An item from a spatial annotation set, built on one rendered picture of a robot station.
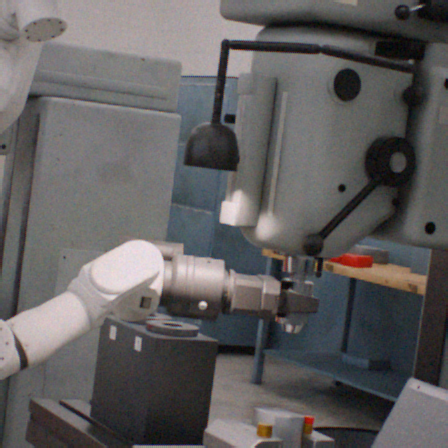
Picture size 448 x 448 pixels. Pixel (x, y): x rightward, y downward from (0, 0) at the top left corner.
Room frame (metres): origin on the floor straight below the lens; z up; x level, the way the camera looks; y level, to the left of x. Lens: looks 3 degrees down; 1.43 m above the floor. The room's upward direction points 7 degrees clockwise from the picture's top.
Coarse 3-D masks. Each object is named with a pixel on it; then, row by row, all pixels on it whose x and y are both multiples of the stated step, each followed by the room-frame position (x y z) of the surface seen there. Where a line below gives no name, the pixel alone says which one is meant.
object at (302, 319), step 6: (282, 288) 1.80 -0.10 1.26; (288, 288) 1.80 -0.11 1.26; (300, 294) 1.79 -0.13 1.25; (306, 294) 1.80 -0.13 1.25; (276, 318) 1.81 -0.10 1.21; (282, 318) 1.80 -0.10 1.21; (288, 318) 1.79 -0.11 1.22; (294, 318) 1.79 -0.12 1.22; (300, 318) 1.79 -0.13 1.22; (306, 318) 1.80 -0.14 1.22; (294, 324) 1.79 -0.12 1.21; (300, 324) 1.79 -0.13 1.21; (306, 324) 1.80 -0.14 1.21
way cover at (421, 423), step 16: (416, 384) 2.11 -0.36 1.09; (400, 400) 2.12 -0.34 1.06; (416, 400) 2.09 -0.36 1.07; (432, 400) 2.06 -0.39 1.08; (400, 416) 2.10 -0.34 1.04; (416, 416) 2.07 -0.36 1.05; (432, 416) 2.04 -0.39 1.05; (384, 432) 2.10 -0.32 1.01; (416, 432) 2.05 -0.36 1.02; (432, 432) 2.02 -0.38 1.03
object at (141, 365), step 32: (160, 320) 2.16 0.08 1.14; (128, 352) 2.13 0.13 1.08; (160, 352) 2.05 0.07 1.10; (192, 352) 2.08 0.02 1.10; (96, 384) 2.22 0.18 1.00; (128, 384) 2.11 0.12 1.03; (160, 384) 2.05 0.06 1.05; (192, 384) 2.08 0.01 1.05; (96, 416) 2.21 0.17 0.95; (128, 416) 2.10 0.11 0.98; (160, 416) 2.06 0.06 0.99; (192, 416) 2.09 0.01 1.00
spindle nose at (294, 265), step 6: (288, 258) 1.80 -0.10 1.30; (294, 258) 1.79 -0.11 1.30; (300, 258) 1.79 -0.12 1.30; (288, 264) 1.80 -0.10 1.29; (294, 264) 1.79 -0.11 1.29; (300, 264) 1.79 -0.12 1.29; (306, 264) 1.79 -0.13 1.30; (312, 264) 1.80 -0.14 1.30; (282, 270) 1.81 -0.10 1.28; (288, 270) 1.80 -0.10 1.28; (294, 270) 1.79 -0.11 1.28; (300, 270) 1.79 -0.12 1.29; (306, 270) 1.79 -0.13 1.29; (312, 270) 1.80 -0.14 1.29
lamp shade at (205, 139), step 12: (192, 132) 1.68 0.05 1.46; (204, 132) 1.66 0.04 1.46; (216, 132) 1.66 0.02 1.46; (228, 132) 1.67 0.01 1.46; (192, 144) 1.66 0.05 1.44; (204, 144) 1.66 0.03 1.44; (216, 144) 1.66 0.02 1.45; (228, 144) 1.66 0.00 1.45; (192, 156) 1.66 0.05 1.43; (204, 156) 1.65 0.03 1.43; (216, 156) 1.65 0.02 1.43; (228, 156) 1.66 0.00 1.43; (216, 168) 1.65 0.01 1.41; (228, 168) 1.66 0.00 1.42
